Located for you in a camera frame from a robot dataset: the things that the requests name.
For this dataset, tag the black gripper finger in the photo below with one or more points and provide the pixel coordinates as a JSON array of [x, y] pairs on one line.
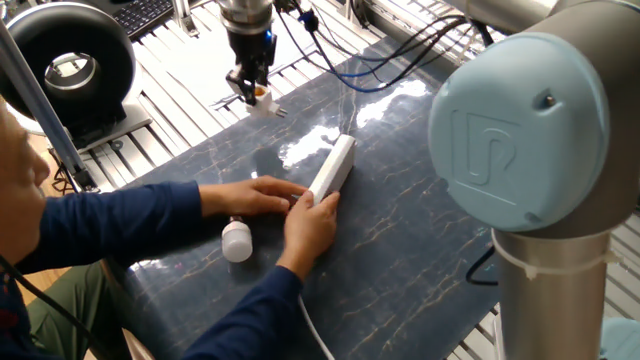
[[266, 75], [245, 87]]

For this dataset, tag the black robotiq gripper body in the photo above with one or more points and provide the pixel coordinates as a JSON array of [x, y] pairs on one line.
[[252, 52]]

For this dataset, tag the white plug-in bulb holder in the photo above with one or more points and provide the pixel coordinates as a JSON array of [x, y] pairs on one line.
[[265, 106]]

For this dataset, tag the white power strip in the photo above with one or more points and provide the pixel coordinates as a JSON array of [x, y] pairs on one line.
[[332, 165]]

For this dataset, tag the white LED bulb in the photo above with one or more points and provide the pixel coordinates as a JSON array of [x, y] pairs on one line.
[[237, 242]]

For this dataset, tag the navy sleeved left forearm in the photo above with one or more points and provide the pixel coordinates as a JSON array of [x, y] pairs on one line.
[[115, 225]]

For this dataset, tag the navy sleeved right forearm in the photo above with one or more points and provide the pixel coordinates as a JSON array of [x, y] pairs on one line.
[[250, 320]]

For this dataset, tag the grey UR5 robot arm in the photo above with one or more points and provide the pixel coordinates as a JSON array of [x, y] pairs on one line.
[[520, 130]]

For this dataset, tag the person's left hand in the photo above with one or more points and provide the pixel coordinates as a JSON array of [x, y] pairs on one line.
[[255, 197]]

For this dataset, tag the person's right hand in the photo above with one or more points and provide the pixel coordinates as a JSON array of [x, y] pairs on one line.
[[310, 230]]

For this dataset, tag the black computer keyboard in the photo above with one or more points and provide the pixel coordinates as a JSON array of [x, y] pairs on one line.
[[142, 15]]

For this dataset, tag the dark marble pattern mat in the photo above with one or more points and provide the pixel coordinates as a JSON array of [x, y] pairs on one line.
[[400, 225]]

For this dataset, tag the slanted aluminium pole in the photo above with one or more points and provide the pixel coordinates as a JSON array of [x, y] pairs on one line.
[[45, 107]]

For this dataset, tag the green trousered leg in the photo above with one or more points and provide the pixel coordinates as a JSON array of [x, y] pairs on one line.
[[80, 300]]

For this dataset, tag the short aluminium bracket post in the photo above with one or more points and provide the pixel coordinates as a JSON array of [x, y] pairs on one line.
[[185, 17]]

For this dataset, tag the grey device base plate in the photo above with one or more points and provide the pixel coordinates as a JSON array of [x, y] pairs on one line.
[[135, 120]]

